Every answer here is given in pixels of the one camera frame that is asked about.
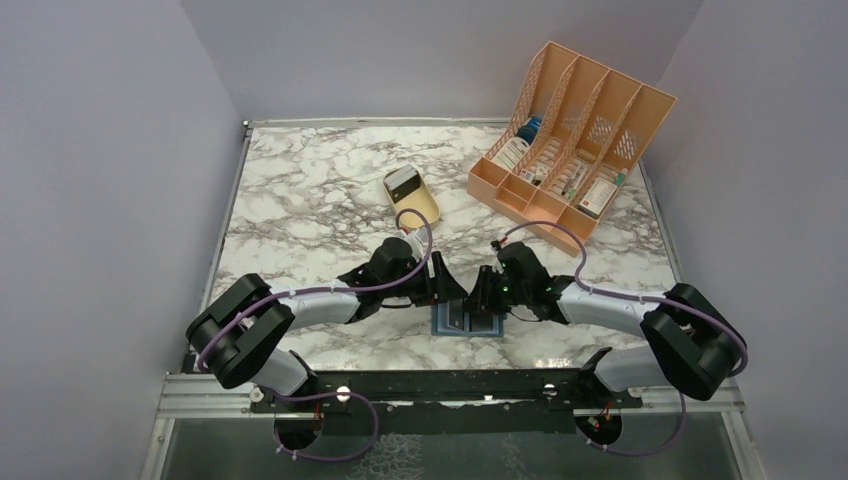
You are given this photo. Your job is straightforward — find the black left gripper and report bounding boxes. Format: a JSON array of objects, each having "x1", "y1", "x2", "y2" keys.
[{"x1": 381, "y1": 252, "x2": 468, "y2": 308}]

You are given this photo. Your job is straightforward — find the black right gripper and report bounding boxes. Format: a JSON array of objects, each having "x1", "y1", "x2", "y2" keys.
[{"x1": 461, "y1": 264, "x2": 530, "y2": 315}]

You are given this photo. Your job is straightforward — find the blue card holder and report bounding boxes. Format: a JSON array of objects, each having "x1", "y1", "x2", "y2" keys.
[{"x1": 431, "y1": 303, "x2": 506, "y2": 337}]

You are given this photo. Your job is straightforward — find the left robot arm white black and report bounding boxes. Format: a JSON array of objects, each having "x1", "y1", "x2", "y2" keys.
[{"x1": 186, "y1": 237, "x2": 468, "y2": 411}]

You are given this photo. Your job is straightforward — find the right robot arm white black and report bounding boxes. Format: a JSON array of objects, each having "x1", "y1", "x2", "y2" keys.
[{"x1": 462, "y1": 242, "x2": 746, "y2": 407}]

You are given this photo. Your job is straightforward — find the stack of cards in tray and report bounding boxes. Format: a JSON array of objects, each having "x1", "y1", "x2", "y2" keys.
[{"x1": 383, "y1": 165, "x2": 422, "y2": 203}]

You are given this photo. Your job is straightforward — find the beige oval tray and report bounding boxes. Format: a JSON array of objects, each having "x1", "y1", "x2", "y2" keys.
[{"x1": 382, "y1": 169, "x2": 441, "y2": 226}]

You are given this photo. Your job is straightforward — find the small items in organizer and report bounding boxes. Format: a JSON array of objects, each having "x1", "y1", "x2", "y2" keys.
[{"x1": 519, "y1": 163, "x2": 550, "y2": 186}]

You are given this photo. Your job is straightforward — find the white box in organizer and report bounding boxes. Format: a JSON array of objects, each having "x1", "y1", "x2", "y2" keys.
[{"x1": 491, "y1": 136, "x2": 530, "y2": 170}]

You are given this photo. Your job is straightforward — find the red white medicine box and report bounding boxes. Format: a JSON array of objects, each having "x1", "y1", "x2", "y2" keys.
[{"x1": 577, "y1": 177, "x2": 618, "y2": 219}]

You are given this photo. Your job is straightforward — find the blue bottle in organizer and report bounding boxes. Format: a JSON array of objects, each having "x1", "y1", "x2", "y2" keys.
[{"x1": 516, "y1": 116, "x2": 542, "y2": 145}]

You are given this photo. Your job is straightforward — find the orange file organizer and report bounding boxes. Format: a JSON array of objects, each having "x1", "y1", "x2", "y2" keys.
[{"x1": 467, "y1": 42, "x2": 677, "y2": 255}]

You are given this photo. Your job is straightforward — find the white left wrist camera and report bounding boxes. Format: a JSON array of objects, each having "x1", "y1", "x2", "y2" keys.
[{"x1": 405, "y1": 228, "x2": 430, "y2": 256}]

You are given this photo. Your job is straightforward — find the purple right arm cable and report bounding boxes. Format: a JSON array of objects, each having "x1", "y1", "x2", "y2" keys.
[{"x1": 491, "y1": 220, "x2": 750, "y2": 379}]

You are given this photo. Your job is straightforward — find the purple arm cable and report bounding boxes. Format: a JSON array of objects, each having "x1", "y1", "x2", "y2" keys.
[
  {"x1": 197, "y1": 208, "x2": 435, "y2": 372},
  {"x1": 491, "y1": 220, "x2": 750, "y2": 379}
]

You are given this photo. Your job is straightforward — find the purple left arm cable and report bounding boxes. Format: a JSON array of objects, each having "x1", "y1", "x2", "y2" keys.
[{"x1": 197, "y1": 208, "x2": 435, "y2": 372}]

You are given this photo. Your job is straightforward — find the black mounting rail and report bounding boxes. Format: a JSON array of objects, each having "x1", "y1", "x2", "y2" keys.
[{"x1": 250, "y1": 367, "x2": 642, "y2": 436}]

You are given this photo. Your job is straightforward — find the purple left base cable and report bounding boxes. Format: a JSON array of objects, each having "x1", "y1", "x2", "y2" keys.
[{"x1": 273, "y1": 389, "x2": 384, "y2": 464}]

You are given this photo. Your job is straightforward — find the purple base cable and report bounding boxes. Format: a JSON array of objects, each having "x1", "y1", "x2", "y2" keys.
[
  {"x1": 273, "y1": 389, "x2": 384, "y2": 464},
  {"x1": 573, "y1": 390, "x2": 690, "y2": 460}
]

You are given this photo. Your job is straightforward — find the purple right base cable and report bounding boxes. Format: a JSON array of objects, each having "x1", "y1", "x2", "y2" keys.
[{"x1": 573, "y1": 390, "x2": 690, "y2": 460}]

